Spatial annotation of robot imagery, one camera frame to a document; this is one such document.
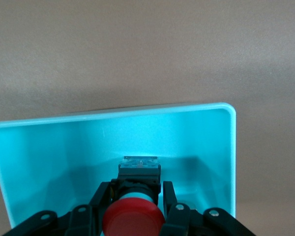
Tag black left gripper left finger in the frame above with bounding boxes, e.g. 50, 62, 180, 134
2, 181, 114, 236

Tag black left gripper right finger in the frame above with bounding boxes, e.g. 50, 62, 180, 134
159, 181, 257, 236

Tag red mushroom push button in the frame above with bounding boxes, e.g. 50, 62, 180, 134
102, 155, 166, 236

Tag cyan plastic bin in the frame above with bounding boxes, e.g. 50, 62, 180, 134
0, 102, 237, 231

